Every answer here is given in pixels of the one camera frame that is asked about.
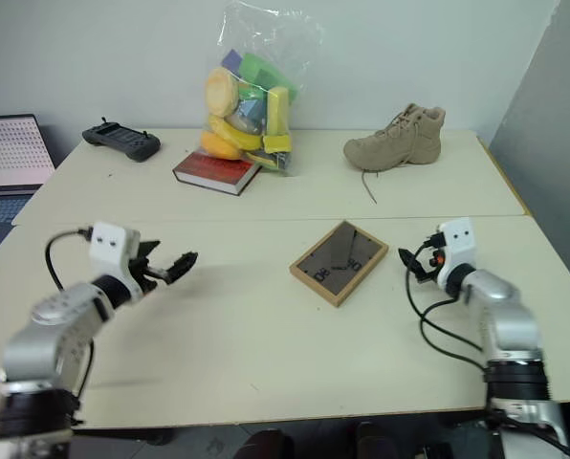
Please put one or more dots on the tall yellow foam block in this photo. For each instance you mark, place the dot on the tall yellow foam block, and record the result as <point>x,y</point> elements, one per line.
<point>278,112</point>

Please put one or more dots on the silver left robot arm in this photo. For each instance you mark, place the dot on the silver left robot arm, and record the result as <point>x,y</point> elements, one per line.
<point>50,330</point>

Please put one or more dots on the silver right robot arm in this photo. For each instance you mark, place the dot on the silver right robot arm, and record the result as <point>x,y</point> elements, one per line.
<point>510,330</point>

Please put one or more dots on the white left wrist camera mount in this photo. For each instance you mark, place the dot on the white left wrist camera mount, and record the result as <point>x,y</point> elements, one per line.
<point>109,246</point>

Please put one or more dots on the red hardcover book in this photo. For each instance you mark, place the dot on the red hardcover book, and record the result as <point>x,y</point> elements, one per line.
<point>215,173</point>

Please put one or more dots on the open laptop computer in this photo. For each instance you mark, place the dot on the open laptop computer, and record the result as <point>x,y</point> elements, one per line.
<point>7,158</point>

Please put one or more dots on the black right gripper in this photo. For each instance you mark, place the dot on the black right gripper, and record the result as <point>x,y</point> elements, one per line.
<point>433,263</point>

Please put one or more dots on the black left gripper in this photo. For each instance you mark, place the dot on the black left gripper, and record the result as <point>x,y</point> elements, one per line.
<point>147,276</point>

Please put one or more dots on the purple foam block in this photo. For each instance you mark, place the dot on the purple foam block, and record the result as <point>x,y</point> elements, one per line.
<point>232,61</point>

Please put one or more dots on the black handheld remote controller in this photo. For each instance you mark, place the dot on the black handheld remote controller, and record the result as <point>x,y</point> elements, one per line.
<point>122,139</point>

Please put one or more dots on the tan suede boot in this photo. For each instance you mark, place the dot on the tan suede boot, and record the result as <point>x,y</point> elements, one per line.
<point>395,143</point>

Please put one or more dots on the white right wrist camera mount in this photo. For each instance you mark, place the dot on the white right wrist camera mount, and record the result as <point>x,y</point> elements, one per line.
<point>457,244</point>

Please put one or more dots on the green foam block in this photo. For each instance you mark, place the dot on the green foam block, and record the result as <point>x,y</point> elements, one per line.
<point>266,72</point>

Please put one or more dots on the wooden framed gray tray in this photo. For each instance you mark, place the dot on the wooden framed gray tray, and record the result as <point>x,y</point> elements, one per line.
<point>338,264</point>

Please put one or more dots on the yellow curved foam piece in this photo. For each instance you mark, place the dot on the yellow curved foam piece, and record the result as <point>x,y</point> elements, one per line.
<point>234,135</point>

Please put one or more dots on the small yellow foam block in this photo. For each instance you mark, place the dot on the small yellow foam block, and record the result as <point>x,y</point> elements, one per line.
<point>277,143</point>

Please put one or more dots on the orange round foam piece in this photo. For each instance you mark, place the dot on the orange round foam piece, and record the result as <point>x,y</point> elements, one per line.
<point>222,92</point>

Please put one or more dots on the clear plastic bag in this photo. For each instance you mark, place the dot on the clear plastic bag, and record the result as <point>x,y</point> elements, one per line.
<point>256,95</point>

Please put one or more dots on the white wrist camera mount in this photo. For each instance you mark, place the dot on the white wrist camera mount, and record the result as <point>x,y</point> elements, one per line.
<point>457,244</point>
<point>109,246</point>

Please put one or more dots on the orange foam ball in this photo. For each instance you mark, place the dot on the orange foam ball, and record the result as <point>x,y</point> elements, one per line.
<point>218,146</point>

